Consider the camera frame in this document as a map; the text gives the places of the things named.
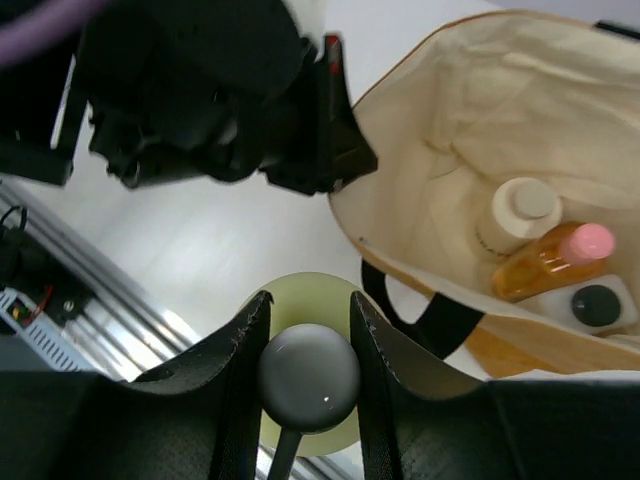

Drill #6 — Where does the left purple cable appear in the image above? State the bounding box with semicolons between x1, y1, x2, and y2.
0;0;109;69

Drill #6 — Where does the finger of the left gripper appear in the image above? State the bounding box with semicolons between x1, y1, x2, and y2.
264;33;378;195

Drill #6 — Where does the orange bottle pink cap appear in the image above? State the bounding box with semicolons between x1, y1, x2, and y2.
491;221;616;302

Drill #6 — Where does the tan canvas tote bag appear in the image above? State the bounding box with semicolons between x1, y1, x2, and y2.
329;11;639;378

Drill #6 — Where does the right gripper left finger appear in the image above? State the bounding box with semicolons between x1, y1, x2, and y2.
1;291;272;479

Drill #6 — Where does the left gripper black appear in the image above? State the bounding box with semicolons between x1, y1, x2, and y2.
0;0;321;189

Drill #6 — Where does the white bottle black cap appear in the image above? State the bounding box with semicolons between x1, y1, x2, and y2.
518;274;639;334

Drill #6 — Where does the green pump bottle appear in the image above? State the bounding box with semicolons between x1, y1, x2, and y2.
257;272;361;479

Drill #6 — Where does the beige cap cream bottle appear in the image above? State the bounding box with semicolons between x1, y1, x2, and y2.
470;177;563;263

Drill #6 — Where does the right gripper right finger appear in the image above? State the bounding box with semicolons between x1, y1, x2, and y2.
350;293;639;479

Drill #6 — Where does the white slotted cable duct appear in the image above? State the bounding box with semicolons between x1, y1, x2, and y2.
1;288;94;372

